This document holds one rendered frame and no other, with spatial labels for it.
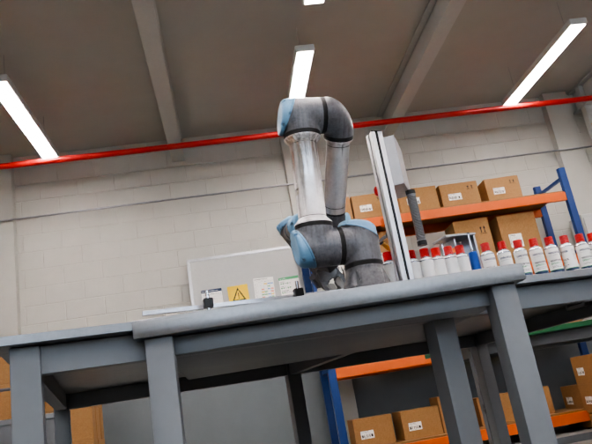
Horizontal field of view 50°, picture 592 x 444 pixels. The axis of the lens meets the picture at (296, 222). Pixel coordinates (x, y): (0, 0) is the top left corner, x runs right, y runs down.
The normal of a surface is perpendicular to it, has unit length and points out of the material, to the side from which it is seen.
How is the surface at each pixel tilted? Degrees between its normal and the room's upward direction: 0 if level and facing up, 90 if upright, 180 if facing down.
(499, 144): 90
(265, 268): 90
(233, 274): 90
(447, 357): 90
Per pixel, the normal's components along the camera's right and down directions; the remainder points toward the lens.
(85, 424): 0.20, -0.31
